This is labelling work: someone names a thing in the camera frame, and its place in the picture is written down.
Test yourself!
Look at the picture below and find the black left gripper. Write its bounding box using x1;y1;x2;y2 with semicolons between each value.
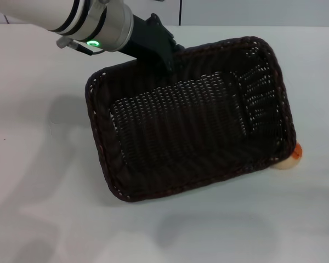
117;13;186;81

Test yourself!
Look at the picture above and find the black wicker basket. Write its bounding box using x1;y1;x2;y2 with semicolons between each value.
84;35;297;203

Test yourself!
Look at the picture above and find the cream bun with orange spot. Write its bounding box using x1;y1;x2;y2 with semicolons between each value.
271;142;303;170

